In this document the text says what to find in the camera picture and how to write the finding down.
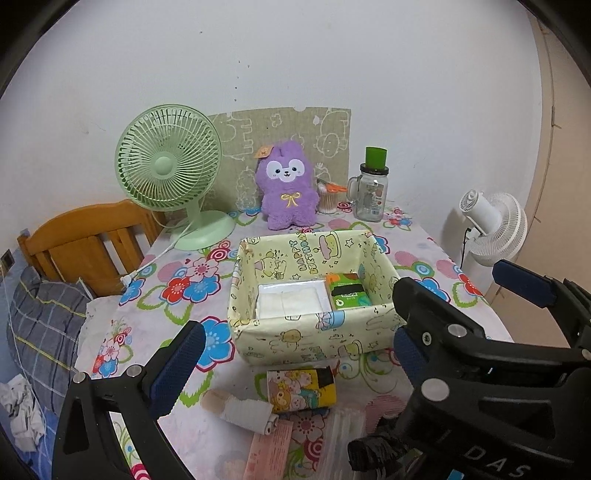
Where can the purple plush toy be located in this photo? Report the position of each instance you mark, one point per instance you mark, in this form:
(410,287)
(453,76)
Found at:
(286,198)

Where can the black bag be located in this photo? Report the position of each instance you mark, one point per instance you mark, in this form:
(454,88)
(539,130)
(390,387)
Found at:
(376,452)

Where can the wooden bed headboard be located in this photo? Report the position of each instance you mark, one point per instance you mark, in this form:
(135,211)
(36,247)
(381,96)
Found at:
(78,244)

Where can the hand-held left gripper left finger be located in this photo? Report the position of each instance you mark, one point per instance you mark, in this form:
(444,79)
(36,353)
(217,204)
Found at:
(178,369)

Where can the beige wooden wardrobe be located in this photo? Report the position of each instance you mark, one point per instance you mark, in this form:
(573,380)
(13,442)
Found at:
(565,161)

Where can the white standing fan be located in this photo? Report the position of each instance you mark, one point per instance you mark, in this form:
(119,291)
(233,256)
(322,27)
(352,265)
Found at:
(494,221)

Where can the white crumpled cloth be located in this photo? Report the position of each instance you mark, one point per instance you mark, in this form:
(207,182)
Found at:
(23,410)

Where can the glass mug jar green lid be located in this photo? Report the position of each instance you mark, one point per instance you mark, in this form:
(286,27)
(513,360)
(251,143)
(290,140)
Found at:
(369,198)

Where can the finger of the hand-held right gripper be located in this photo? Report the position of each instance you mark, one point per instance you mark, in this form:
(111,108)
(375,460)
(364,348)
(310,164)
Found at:
(521,279)
(429,304)

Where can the white beige sock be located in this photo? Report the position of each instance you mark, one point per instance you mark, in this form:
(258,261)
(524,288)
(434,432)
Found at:
(244,410)

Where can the floral tablecloth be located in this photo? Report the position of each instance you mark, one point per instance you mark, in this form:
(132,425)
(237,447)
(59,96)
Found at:
(194,281)

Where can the cotton swab jar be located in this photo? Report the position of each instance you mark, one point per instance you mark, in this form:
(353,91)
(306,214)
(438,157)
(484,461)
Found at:
(330,201)

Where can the green tissue pack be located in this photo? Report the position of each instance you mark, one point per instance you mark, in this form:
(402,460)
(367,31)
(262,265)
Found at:
(348,290)

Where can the green desk fan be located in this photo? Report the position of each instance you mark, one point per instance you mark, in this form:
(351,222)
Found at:
(166,161)

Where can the yellow printed fabric storage box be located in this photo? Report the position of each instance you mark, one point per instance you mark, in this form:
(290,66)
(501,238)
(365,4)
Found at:
(295,337)

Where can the plaid pillow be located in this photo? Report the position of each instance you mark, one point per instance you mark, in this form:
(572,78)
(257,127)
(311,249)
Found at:
(46,332)

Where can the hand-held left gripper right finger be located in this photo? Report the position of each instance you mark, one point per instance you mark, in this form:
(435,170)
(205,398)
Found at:
(410,357)

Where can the white tissue pack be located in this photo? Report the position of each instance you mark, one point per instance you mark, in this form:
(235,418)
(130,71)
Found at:
(291,300)

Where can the clear plastic bag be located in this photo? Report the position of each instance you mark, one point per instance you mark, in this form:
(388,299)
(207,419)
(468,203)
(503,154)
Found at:
(344,438)

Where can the pink packet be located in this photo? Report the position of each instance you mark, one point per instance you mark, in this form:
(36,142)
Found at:
(270,450)

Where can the yellow cartoon printed tissue pack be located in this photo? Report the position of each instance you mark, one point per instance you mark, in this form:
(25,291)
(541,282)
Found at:
(300,387)

